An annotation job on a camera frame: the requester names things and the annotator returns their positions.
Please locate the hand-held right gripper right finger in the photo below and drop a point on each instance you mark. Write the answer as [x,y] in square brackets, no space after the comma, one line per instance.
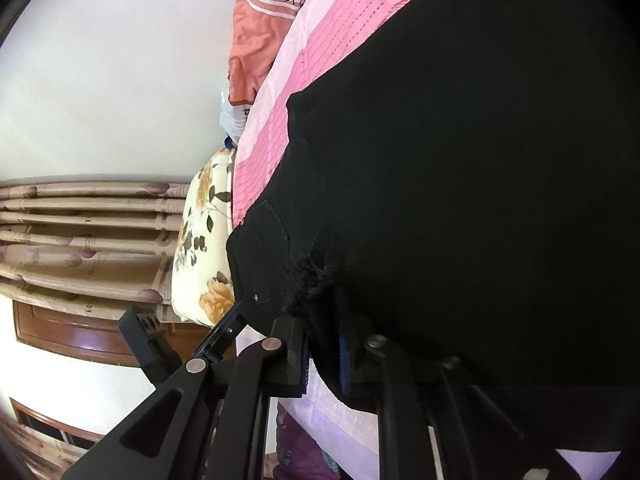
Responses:
[345,360]

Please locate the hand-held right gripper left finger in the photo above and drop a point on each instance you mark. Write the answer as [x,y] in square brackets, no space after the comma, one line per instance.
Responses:
[300,360]

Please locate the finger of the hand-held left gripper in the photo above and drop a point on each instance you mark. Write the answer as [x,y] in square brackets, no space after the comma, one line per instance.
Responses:
[225,335]
[150,345]

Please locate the black pants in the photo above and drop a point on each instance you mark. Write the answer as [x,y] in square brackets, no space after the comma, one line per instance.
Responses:
[450,160]

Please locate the cream floral pillow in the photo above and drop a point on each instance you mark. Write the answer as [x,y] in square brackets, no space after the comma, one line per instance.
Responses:
[200,260]

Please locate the purple floral cloth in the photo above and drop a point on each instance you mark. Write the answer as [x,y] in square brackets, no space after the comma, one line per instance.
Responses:
[300,445]

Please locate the beige floral curtain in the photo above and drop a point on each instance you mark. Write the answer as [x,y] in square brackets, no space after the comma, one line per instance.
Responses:
[75,240]

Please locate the small blue object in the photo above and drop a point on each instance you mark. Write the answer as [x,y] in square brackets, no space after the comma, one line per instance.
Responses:
[229,142]

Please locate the pink checked bedsheet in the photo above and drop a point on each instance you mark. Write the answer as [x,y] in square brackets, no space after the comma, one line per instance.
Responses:
[310,70]

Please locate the brown wooden frame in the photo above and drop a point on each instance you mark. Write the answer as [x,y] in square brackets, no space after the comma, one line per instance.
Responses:
[50,417]
[75,332]

